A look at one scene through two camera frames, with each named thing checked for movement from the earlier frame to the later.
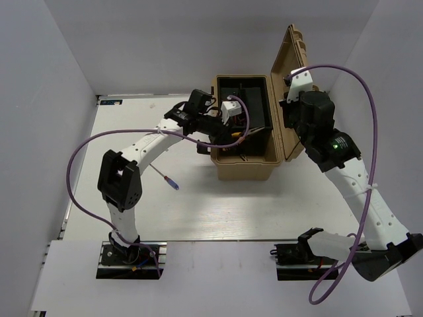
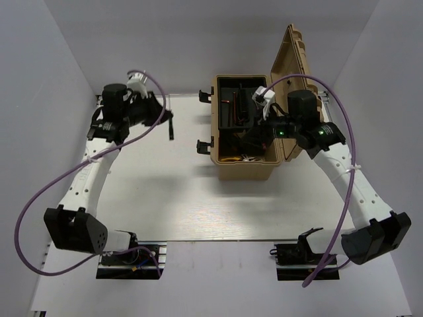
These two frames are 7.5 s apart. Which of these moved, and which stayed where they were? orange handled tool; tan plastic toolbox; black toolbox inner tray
Moved: orange handled tool
Stayed: tan plastic toolbox; black toolbox inner tray
